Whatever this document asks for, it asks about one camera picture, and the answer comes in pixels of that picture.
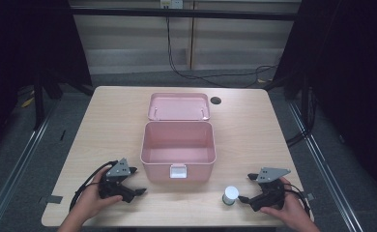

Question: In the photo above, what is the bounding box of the small white capped bottle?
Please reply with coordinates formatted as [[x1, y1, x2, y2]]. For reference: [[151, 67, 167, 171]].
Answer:
[[221, 186, 241, 206]]

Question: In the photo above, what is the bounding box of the dark curtain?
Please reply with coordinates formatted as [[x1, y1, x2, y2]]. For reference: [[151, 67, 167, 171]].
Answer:
[[0, 0, 93, 159], [274, 0, 377, 202]]

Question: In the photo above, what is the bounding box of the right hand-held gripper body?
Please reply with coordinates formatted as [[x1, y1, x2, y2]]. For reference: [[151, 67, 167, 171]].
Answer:
[[248, 166, 292, 213]]

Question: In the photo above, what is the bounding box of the black horizontal bar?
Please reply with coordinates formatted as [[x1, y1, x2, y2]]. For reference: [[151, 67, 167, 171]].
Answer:
[[70, 7, 303, 22]]

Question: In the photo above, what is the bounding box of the long black wall cable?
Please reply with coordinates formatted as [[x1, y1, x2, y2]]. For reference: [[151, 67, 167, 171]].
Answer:
[[164, 6, 279, 89]]

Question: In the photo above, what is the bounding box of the person's left hand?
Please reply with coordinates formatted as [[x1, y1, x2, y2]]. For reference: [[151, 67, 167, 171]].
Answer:
[[71, 166, 124, 224]]

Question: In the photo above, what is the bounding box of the yellow floor tape strip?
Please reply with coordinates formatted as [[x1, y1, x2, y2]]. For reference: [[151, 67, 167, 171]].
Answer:
[[20, 96, 36, 108]]

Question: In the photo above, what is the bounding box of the white wall socket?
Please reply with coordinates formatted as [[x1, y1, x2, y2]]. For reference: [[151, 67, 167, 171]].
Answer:
[[159, 0, 185, 10]]

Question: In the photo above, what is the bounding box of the person's right hand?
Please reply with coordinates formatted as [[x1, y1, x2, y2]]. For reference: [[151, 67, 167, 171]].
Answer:
[[259, 176, 310, 227]]

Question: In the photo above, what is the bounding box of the bundle of black floor cables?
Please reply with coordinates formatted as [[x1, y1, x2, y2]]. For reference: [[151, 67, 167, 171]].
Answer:
[[285, 86, 317, 148]]

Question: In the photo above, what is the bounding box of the black metal stand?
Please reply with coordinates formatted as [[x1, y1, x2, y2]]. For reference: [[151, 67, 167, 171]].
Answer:
[[32, 72, 46, 131]]

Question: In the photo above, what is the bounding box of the metal floor rail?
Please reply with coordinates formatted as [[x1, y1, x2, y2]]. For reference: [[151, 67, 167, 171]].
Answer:
[[0, 101, 59, 232], [287, 101, 364, 232]]

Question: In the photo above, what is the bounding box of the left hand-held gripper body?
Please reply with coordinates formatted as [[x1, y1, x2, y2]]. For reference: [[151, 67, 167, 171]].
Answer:
[[98, 158, 137, 204]]

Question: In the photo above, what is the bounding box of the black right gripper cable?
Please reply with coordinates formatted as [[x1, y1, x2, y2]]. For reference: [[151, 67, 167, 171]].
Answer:
[[284, 183, 312, 218]]

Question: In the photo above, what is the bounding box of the pink plastic storage box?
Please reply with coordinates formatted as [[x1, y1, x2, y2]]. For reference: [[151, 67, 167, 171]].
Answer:
[[140, 92, 218, 184]]

